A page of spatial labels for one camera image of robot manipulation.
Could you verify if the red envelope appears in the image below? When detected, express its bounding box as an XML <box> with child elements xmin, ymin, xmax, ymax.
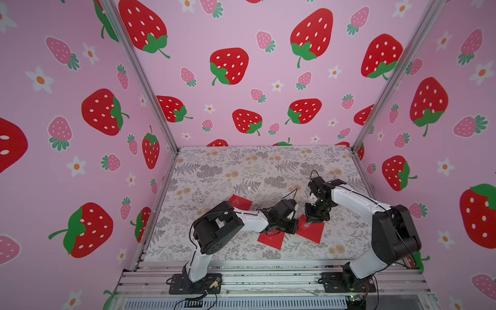
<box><xmin>296</xmin><ymin>214</ymin><xmax>325</xmax><ymax>244</ymax></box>
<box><xmin>228</xmin><ymin>195</ymin><xmax>253</xmax><ymax>211</ymax></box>
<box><xmin>258</xmin><ymin>232</ymin><xmax>285</xmax><ymax>251</ymax></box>

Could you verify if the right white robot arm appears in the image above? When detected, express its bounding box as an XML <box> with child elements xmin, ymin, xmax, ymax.
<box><xmin>305</xmin><ymin>176</ymin><xmax>422</xmax><ymax>288</ymax></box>

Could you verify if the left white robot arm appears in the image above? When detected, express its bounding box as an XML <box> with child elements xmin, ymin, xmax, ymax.
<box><xmin>183</xmin><ymin>199</ymin><xmax>299</xmax><ymax>284</ymax></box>

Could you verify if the floral patterned table mat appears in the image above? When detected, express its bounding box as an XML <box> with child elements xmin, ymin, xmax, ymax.
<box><xmin>145</xmin><ymin>146</ymin><xmax>371</xmax><ymax>262</ymax></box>

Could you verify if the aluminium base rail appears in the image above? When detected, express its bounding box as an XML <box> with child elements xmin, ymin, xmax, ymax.
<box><xmin>110</xmin><ymin>260</ymin><xmax>439</xmax><ymax>309</ymax></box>

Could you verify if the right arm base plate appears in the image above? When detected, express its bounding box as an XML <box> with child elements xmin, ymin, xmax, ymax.
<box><xmin>317</xmin><ymin>272</ymin><xmax>377</xmax><ymax>293</ymax></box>

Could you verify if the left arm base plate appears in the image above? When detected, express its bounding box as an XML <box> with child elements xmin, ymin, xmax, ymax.
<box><xmin>166</xmin><ymin>273</ymin><xmax>222</xmax><ymax>295</ymax></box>

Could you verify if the right aluminium frame post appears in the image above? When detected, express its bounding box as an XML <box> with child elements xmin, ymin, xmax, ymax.
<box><xmin>351</xmin><ymin>0</ymin><xmax>446</xmax><ymax>155</ymax></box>

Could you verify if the aluminium frame post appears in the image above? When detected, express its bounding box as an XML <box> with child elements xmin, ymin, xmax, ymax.
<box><xmin>351</xmin><ymin>0</ymin><xmax>446</xmax><ymax>155</ymax></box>
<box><xmin>101</xmin><ymin>0</ymin><xmax>179</xmax><ymax>156</ymax></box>

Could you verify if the left aluminium frame post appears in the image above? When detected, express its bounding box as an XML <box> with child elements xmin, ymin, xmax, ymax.
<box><xmin>101</xmin><ymin>0</ymin><xmax>179</xmax><ymax>156</ymax></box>

